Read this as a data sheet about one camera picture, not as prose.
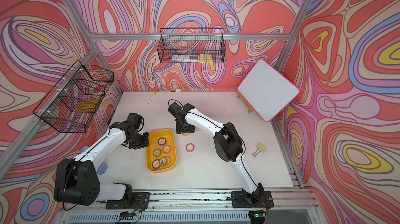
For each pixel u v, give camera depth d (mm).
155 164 839
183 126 784
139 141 740
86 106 718
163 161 843
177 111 732
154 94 1185
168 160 856
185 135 904
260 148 884
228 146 542
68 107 721
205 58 822
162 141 931
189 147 908
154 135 916
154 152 882
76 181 412
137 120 720
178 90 1193
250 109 1050
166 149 889
